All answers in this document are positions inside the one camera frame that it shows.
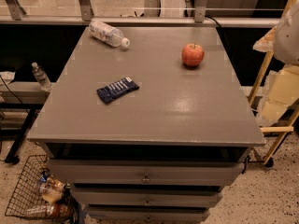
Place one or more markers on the dark blue snack packet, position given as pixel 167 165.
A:
pixel 116 90

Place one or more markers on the yellow wooden frame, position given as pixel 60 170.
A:
pixel 281 89

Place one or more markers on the bottle in wire basket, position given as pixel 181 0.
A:
pixel 49 210

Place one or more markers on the black wire basket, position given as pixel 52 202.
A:
pixel 26 195

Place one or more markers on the top grey drawer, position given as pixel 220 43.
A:
pixel 146 172

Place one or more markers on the middle grey drawer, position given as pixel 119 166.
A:
pixel 148 197

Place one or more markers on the small standing plastic bottle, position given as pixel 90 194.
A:
pixel 41 77

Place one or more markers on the grey drawer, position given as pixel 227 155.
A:
pixel 194 215
pixel 148 197
pixel 146 172

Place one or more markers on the metal railing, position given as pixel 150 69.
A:
pixel 233 13

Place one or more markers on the clear plastic water bottle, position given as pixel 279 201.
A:
pixel 108 34

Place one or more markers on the red apple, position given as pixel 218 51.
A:
pixel 192 55

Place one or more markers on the grey drawer cabinet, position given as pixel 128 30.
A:
pixel 179 113

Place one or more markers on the grey side table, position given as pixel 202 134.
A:
pixel 19 106

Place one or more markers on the snack bags in basket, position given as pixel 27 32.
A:
pixel 51 189

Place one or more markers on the bottom grey drawer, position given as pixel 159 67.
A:
pixel 194 215

